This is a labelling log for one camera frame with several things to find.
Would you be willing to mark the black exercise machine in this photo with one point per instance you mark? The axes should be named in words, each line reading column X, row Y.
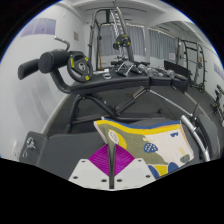
column 218, row 100

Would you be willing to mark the white paper sign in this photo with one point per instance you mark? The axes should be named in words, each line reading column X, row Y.
column 172, row 56

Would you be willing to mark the black padded workout bench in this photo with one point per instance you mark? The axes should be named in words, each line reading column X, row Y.
column 60, row 150

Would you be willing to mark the metal key bunch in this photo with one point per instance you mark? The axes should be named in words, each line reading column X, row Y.
column 30, row 143

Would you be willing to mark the white wall socket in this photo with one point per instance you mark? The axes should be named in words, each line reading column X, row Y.
column 14, row 148

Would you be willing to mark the black power rack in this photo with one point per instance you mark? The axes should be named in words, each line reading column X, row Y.
column 120, row 20

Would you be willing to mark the grey window curtain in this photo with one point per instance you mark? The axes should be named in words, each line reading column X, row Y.
column 163, row 43
column 138, row 40

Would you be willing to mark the small brown wall plaque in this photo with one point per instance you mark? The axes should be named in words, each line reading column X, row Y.
column 76, row 36

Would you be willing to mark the group of dumbbells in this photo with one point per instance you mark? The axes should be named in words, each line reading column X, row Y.
column 150, row 70

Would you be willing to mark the purple wall poster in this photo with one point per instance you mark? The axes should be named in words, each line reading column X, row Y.
column 219, row 71
column 40, row 26

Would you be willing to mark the black squat rack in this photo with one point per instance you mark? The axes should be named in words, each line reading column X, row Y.
column 201, row 66

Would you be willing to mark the black yellow weight plate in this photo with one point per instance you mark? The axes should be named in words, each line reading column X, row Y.
column 80, row 67
column 121, row 41

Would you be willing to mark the yellow blue patterned towel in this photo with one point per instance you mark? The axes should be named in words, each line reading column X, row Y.
column 160, row 136

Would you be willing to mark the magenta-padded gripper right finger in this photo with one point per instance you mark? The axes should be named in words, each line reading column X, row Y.
column 128, row 166

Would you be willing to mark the black bench with roller pads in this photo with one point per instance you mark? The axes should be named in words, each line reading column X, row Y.
column 110, row 83

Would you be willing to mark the black box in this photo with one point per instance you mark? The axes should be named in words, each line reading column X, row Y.
column 178, row 71

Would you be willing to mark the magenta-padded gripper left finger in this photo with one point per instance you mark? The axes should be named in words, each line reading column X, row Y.
column 96, row 166

